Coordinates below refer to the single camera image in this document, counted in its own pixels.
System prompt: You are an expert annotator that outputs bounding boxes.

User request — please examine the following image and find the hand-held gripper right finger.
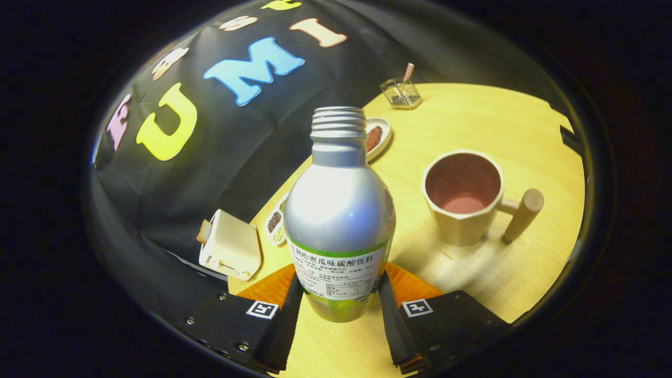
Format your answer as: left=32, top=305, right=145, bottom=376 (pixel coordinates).
left=378, top=262, right=510, bottom=374

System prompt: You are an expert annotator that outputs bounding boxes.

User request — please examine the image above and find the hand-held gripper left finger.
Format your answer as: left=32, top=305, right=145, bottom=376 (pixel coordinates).
left=184, top=262, right=305, bottom=373

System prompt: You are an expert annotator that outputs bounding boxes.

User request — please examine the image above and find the cream cup with wooden handle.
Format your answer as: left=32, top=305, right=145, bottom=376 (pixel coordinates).
left=422, top=150, right=545, bottom=247

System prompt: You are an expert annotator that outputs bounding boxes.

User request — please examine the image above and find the silver bottle with green label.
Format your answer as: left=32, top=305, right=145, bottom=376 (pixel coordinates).
left=284, top=107, right=396, bottom=323

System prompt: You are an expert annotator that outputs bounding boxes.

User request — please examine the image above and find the white toaster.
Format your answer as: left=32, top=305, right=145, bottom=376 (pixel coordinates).
left=198, top=209, right=262, bottom=281

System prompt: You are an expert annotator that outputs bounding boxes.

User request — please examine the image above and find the white divided dish with beans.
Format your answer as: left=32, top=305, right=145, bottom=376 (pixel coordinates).
left=264, top=192, right=290, bottom=246

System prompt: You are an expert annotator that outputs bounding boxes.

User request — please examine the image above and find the black backdrop cloth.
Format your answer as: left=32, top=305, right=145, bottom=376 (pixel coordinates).
left=89, top=0, right=578, bottom=316

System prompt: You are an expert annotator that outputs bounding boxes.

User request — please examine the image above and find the white oval plate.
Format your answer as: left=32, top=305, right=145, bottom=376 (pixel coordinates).
left=365, top=118, right=392, bottom=162

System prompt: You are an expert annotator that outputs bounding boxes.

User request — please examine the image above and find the wooden table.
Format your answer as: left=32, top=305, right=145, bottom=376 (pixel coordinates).
left=227, top=82, right=586, bottom=378

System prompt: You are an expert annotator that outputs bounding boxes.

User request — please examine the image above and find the wire mesh holder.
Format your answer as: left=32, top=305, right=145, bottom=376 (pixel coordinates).
left=380, top=78, right=422, bottom=110

